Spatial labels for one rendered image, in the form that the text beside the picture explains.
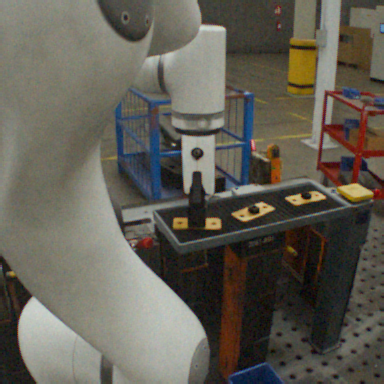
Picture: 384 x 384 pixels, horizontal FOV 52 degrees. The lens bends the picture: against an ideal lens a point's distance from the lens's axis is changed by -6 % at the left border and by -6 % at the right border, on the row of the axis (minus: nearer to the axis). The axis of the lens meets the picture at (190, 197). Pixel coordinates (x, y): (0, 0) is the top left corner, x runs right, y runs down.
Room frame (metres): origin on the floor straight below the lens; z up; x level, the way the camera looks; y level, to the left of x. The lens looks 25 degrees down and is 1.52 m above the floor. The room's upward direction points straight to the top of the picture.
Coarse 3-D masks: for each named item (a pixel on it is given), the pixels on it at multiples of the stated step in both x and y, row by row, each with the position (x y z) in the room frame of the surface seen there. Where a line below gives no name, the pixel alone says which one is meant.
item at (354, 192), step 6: (342, 186) 0.82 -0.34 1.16; (348, 186) 0.83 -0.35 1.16; (354, 186) 0.83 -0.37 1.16; (360, 186) 0.83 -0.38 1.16; (342, 192) 0.81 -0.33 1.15; (348, 192) 0.79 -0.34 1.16; (354, 192) 0.79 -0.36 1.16; (360, 192) 0.79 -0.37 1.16; (366, 192) 0.79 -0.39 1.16; (372, 192) 0.79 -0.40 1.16; (348, 198) 0.79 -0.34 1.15; (354, 198) 0.77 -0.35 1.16; (360, 198) 0.78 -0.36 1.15; (366, 198) 0.78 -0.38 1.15
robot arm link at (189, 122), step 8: (176, 120) 0.63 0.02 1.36; (184, 120) 0.62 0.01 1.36; (192, 120) 0.62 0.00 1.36; (200, 120) 0.61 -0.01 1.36; (208, 120) 0.62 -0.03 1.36; (216, 120) 0.62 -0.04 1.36; (184, 128) 0.62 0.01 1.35; (192, 128) 0.62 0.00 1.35; (200, 128) 0.62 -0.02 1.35; (208, 128) 0.62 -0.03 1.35
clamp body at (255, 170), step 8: (264, 152) 1.35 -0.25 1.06; (256, 160) 1.31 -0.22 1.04; (264, 160) 1.27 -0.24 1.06; (280, 160) 1.29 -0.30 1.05; (256, 168) 1.31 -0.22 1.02; (264, 168) 1.27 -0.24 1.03; (256, 176) 1.32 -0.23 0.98; (264, 176) 1.27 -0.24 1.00; (248, 184) 1.35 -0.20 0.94; (264, 184) 1.27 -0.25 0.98
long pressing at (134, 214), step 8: (272, 184) 1.21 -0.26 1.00; (280, 184) 1.21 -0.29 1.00; (288, 184) 1.21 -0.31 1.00; (320, 184) 1.22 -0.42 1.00; (224, 192) 1.16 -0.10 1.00; (176, 200) 1.10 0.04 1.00; (184, 200) 1.09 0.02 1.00; (136, 208) 1.05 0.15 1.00; (144, 208) 1.04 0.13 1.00; (152, 208) 1.04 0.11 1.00; (128, 216) 0.99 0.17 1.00; (136, 216) 0.99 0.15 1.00; (144, 216) 0.99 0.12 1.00; (152, 216) 0.99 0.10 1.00; (152, 224) 0.95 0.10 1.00
